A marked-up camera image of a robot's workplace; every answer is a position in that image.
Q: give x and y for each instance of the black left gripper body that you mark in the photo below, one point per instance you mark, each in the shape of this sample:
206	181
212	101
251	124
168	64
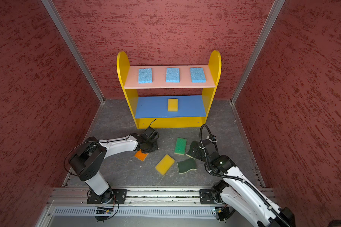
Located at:
152	146

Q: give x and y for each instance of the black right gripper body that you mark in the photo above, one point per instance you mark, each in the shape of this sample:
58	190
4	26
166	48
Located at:
200	156

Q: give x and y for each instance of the orange sponge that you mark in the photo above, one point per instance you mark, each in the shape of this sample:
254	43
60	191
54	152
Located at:
141	156

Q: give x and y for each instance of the blue sponge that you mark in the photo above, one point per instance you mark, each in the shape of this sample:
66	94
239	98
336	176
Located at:
172	75
145	76
197	75

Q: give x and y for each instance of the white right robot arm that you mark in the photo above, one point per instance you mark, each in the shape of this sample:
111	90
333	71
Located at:
238	192

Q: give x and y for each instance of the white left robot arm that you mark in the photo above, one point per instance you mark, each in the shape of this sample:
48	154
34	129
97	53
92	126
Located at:
87	158

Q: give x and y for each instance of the yellow wooden shelf unit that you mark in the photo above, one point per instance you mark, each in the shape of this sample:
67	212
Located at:
193	110

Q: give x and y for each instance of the dark green curved sponge upper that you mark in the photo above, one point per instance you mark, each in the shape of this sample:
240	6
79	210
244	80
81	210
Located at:
193	149

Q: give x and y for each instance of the dark green curved sponge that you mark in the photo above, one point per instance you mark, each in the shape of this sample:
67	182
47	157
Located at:
193	149
186	165

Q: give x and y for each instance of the green yellow scrub sponge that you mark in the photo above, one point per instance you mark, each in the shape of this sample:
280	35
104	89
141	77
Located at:
180	146

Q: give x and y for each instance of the dark green curved sponge lower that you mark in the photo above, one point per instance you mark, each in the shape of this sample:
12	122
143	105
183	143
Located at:
186	165

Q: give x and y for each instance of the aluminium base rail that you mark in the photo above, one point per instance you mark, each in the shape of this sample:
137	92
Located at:
153	202

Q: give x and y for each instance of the aluminium corner frame post left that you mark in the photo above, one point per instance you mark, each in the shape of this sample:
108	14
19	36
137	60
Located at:
61	27

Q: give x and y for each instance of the aluminium corner frame post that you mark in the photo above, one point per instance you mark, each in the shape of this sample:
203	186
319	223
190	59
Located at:
271	18
61	27

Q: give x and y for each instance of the aluminium corner frame post right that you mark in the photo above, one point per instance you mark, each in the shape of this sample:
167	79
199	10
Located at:
271	18

